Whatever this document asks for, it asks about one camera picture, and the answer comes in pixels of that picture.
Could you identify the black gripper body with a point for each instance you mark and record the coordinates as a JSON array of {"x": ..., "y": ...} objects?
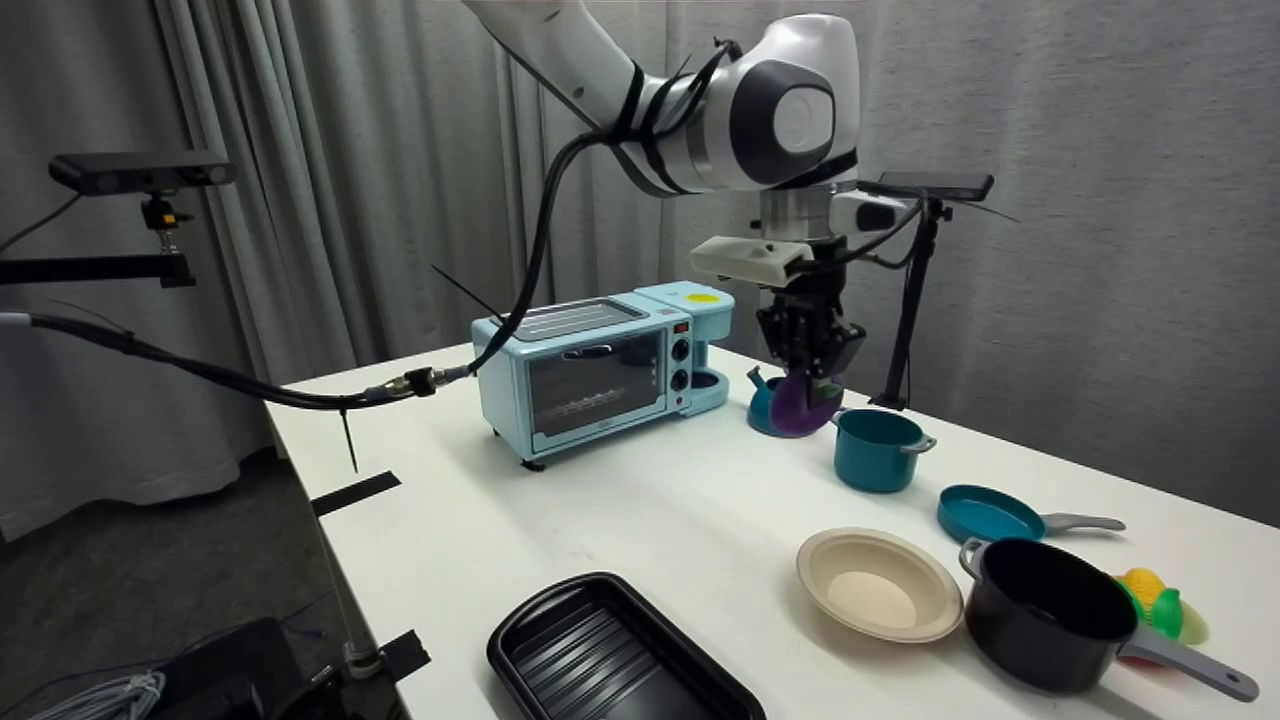
[{"x": 805, "y": 300}]

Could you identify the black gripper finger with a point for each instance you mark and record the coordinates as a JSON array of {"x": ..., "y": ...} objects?
[
  {"x": 777, "y": 354},
  {"x": 846, "y": 359}
]

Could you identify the purple plushie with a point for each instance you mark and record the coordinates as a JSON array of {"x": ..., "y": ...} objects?
[{"x": 805, "y": 406}]

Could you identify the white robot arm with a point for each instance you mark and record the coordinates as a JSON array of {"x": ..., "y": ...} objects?
[{"x": 744, "y": 114}]

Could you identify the white bowl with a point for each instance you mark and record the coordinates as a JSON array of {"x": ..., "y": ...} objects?
[{"x": 876, "y": 591}]

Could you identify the teal toy kettle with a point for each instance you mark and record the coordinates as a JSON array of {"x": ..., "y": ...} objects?
[{"x": 760, "y": 406}]

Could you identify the black tripod stand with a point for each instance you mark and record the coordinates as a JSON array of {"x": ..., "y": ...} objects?
[{"x": 914, "y": 300}]

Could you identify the teal toy pot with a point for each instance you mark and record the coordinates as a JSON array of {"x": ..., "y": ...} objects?
[{"x": 873, "y": 450}]

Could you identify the light blue toaster oven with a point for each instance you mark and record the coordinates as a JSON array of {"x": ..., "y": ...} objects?
[{"x": 586, "y": 366}]

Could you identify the teal toy frying pan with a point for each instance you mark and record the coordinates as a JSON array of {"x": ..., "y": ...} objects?
[{"x": 986, "y": 513}]

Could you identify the black baking tray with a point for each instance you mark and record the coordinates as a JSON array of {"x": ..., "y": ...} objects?
[{"x": 606, "y": 658}]

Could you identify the yellow green toy food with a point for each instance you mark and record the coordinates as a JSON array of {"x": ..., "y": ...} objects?
[{"x": 1158, "y": 602}]

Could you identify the black tape strip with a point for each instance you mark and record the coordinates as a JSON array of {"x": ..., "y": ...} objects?
[
  {"x": 399, "y": 658},
  {"x": 352, "y": 492}
]

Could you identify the black camera on tripod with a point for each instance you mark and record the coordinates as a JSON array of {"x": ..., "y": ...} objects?
[{"x": 943, "y": 184}]

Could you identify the black camera on boom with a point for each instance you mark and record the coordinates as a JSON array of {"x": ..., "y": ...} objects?
[{"x": 134, "y": 169}]

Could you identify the black boom mount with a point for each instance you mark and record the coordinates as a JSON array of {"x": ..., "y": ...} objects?
[{"x": 81, "y": 270}]

